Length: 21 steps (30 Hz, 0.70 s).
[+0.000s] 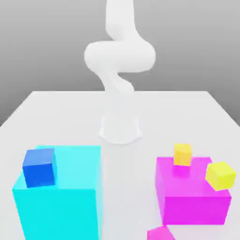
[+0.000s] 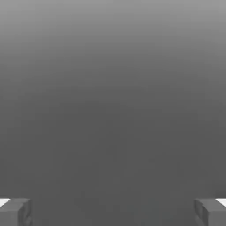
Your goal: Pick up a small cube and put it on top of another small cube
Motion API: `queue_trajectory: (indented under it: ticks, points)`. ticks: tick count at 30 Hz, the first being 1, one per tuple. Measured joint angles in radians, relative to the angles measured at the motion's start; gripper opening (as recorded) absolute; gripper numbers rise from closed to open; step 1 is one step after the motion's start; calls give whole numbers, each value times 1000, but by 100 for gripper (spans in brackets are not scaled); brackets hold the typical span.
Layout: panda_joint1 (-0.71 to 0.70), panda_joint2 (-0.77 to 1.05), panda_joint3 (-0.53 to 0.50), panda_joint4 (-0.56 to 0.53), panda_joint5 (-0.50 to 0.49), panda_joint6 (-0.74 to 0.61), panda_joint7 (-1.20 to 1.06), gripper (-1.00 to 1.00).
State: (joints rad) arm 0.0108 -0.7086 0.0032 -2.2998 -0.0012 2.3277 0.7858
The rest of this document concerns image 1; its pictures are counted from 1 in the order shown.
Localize large cyan box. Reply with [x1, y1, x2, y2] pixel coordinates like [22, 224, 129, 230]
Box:
[12, 145, 103, 240]

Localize large magenta box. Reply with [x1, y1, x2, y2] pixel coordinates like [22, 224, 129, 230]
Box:
[155, 156, 233, 226]

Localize small magenta cube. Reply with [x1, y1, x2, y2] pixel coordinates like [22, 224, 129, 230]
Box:
[146, 225, 176, 240]

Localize small blue cube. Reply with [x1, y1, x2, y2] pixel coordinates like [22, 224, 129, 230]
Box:
[22, 148, 57, 188]

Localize small lime-yellow cube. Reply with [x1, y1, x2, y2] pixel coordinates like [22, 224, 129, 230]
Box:
[204, 161, 237, 192]

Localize small orange-yellow cube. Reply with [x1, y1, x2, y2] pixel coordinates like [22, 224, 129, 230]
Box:
[173, 143, 193, 167]

